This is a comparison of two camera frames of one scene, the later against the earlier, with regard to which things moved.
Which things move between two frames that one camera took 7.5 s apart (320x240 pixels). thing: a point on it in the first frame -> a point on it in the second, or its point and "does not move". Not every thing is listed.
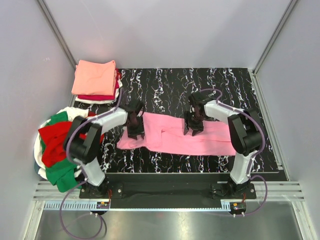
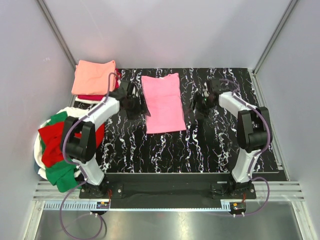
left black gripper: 132,134 -> 141,109
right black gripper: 197,129 -> 197,98
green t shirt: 64,175 does not move
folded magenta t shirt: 101,97 does not move
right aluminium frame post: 290,7 does not move
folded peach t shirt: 94,78 does not move
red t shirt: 54,140 does not move
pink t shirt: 165,133 -> 163,100
